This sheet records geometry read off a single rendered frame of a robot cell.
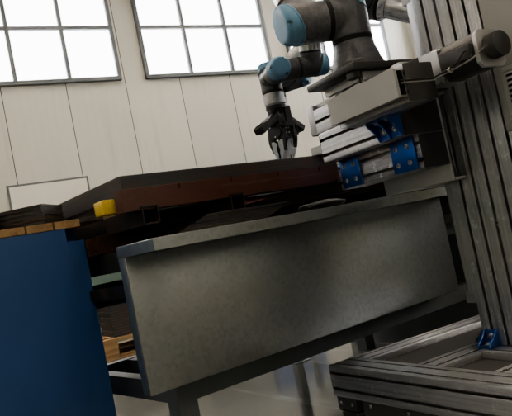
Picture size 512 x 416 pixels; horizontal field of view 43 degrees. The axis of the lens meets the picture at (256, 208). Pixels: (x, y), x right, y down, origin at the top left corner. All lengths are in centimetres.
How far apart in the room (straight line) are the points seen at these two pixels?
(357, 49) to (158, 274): 82
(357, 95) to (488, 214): 47
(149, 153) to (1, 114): 239
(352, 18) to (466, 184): 55
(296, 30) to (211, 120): 986
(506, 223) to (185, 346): 88
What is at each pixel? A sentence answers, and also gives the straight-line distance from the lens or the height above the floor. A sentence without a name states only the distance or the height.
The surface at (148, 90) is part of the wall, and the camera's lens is 1134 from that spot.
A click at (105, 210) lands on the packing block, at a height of 79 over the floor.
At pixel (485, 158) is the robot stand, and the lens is 176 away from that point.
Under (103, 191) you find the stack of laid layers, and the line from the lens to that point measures 187.
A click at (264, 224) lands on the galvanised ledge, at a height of 66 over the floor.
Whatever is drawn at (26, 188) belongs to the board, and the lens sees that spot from 1041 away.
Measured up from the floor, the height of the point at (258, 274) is 53.
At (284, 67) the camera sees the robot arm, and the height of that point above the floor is 117.
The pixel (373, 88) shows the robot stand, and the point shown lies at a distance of 157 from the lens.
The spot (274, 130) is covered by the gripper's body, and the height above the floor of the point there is 99.
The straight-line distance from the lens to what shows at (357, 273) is 212.
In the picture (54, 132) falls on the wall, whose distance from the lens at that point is 1070.
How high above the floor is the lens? 63
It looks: 3 degrees up
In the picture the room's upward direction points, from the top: 11 degrees counter-clockwise
